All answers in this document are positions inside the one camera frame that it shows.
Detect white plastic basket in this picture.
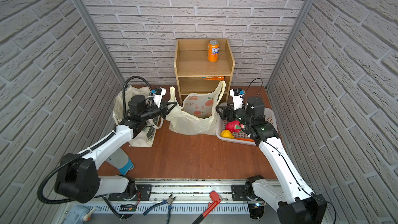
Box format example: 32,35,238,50
216,108,278,146

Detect aluminium mounting rail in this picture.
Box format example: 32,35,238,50
56,179,282,223

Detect orange Fanta can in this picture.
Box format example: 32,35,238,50
207,39,219,62

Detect wooden shelf unit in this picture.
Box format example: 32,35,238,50
174,38,235,102

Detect white floral canvas tote bag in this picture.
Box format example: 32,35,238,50
113,85,164,147

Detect cream plastic grocery bag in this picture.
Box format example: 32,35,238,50
166,81,226,135

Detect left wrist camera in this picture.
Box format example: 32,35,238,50
150,87,166,108

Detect grey blue work glove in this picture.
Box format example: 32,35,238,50
106,148,134,175

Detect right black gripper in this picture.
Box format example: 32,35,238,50
219,103,255,129

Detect red black clamp tool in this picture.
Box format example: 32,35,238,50
193,191,222,224

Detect yellow lemon toy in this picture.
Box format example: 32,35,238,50
220,130,235,139

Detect pink dragon fruit toy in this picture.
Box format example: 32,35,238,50
225,120,242,133

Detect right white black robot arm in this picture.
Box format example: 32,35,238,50
216,97,328,224

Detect orange Fox's candy bag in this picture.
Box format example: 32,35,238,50
203,76,224,81

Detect blue handled pliers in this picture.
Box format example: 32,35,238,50
142,193,177,224

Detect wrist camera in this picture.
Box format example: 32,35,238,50
150,87,166,108
230,88,245,110

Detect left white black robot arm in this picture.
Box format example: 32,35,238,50
55,95,178,203

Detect black corrugated cable hose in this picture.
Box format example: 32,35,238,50
37,76,153,205

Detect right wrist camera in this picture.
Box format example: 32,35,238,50
230,88,245,110

